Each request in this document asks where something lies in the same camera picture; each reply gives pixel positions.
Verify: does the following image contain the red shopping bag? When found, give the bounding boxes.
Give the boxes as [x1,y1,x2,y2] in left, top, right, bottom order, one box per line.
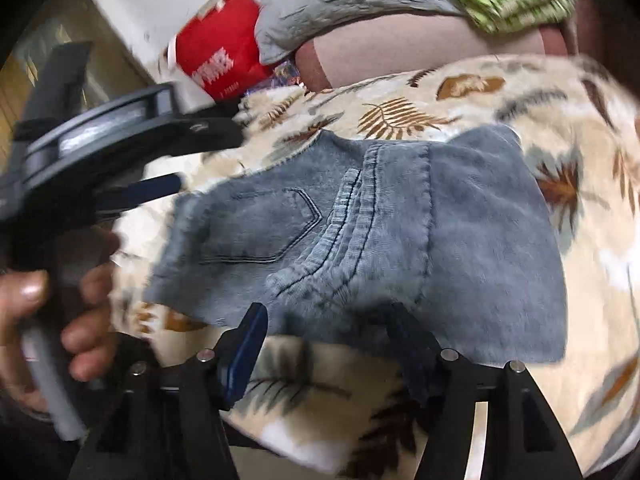
[167,0,276,103]

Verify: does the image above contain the pink brown sofa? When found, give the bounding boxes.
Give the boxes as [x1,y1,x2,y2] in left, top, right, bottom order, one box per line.
[295,0,640,91]

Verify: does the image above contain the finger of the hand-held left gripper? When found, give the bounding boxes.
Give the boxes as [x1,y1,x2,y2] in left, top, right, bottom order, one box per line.
[172,116,247,155]
[95,172,187,213]

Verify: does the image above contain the person's left hand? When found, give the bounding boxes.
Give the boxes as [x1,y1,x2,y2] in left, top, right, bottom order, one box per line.
[0,260,120,411]

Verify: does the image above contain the grey quilted pillow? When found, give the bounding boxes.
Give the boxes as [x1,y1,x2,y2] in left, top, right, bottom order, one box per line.
[252,0,471,66]

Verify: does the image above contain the colourful printed packet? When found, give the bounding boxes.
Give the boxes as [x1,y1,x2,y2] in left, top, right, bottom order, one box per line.
[245,60,307,96]

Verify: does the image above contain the blue denim pants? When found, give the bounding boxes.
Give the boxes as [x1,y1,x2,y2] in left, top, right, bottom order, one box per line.
[145,125,573,403]

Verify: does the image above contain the leaf print blanket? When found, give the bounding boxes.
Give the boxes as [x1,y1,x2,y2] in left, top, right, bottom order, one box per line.
[107,52,640,480]

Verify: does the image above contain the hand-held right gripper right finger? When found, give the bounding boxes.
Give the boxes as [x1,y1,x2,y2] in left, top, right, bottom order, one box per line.
[392,310,583,480]

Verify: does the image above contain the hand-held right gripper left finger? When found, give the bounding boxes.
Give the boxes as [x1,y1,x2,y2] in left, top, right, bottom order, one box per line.
[67,302,268,480]

